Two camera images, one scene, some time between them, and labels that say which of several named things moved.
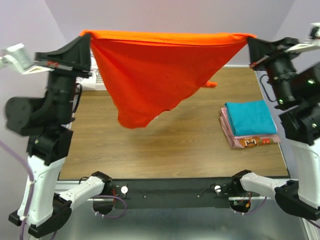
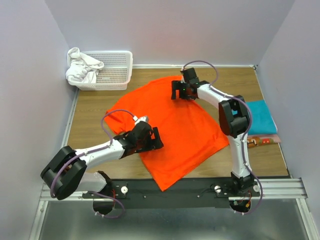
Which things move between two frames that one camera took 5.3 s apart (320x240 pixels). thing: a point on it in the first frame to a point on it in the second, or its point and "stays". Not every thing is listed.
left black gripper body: (61, 86) to (146, 145)
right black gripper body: (278, 69) to (187, 97)
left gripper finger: (75, 55) to (156, 138)
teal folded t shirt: (253, 118) stays
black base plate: (176, 193) stays
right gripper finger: (259, 49) to (177, 85)
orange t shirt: (148, 71) to (190, 130)
